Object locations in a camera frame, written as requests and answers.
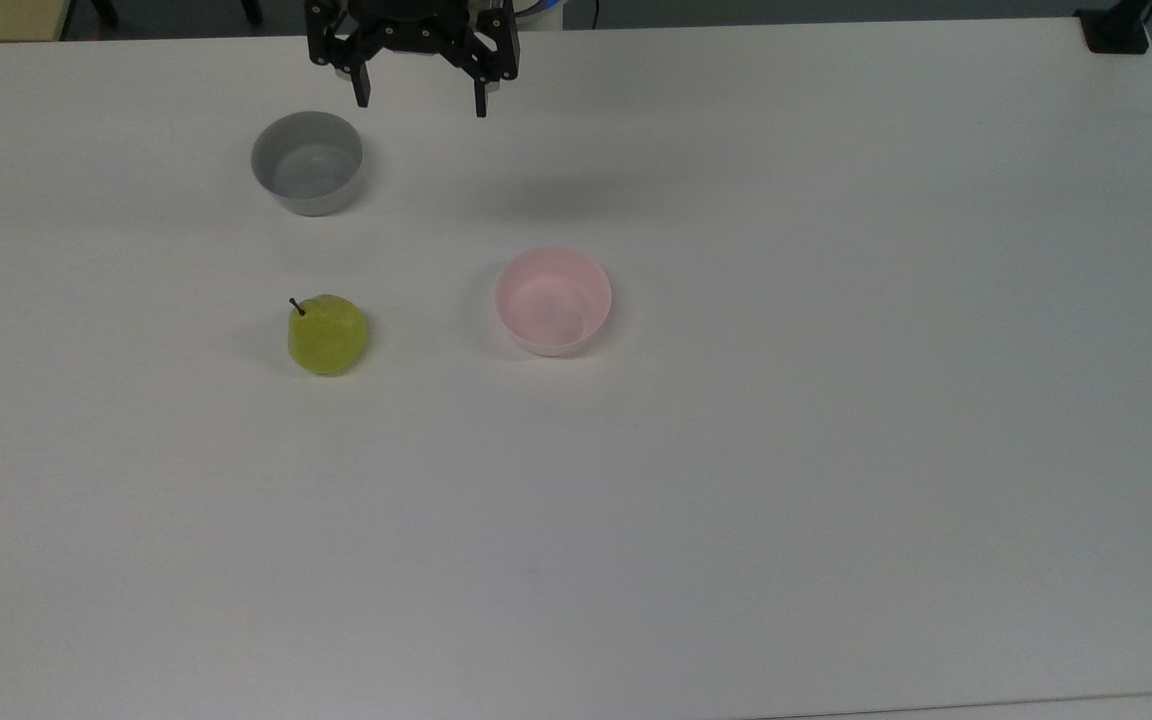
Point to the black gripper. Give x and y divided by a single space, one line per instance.
406 22

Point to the green pear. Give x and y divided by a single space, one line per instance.
328 337

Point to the grey plastic bowl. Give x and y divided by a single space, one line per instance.
307 162

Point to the pink plastic bowl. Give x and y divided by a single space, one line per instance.
553 300

